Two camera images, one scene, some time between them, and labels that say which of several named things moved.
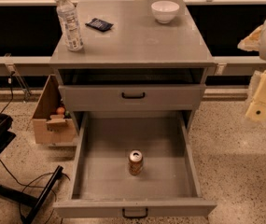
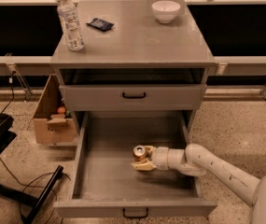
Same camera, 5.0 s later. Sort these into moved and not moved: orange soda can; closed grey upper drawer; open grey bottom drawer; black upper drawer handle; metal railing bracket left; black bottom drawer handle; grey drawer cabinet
Moved: orange soda can
Not moved: grey drawer cabinet; black bottom drawer handle; black upper drawer handle; metal railing bracket left; open grey bottom drawer; closed grey upper drawer
